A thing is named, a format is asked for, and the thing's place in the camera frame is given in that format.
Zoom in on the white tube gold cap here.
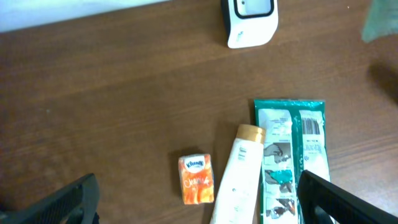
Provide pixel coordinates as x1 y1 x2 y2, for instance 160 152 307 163
210 124 266 224

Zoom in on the mint green wipes pack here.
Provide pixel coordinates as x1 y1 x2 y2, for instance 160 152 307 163
361 0 397 42

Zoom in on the green white 3M package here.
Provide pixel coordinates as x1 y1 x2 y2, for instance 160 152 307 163
254 100 330 224

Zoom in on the white barcode scanner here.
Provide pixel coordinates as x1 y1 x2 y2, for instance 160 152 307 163
221 0 279 49

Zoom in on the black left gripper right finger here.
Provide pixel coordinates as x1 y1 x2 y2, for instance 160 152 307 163
297 170 397 224

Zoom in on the small orange tissue pack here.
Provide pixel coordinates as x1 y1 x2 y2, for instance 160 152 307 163
178 154 215 205

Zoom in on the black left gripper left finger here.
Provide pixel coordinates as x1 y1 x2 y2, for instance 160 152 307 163
1 173 100 224

